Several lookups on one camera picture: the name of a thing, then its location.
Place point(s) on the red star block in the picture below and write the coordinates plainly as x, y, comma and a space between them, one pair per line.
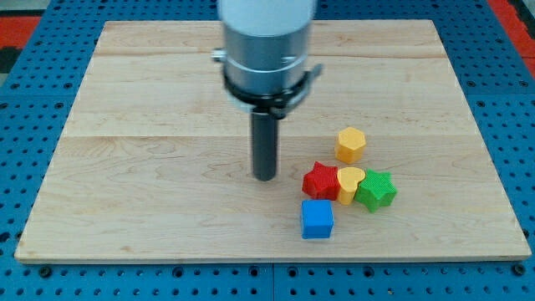
321, 182

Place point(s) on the light wooden board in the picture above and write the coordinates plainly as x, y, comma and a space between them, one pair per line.
153, 165

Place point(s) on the blue cube block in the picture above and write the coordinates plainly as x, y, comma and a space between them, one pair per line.
317, 219

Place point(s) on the yellow hexagon block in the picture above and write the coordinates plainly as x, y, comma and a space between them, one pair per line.
350, 145

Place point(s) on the yellow heart block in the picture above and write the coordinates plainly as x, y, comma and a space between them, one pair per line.
349, 179

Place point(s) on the green star block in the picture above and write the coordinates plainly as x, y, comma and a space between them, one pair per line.
376, 190

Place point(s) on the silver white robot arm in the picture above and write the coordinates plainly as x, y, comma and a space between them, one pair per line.
263, 59

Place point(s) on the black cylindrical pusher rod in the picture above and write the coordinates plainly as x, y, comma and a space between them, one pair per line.
264, 132

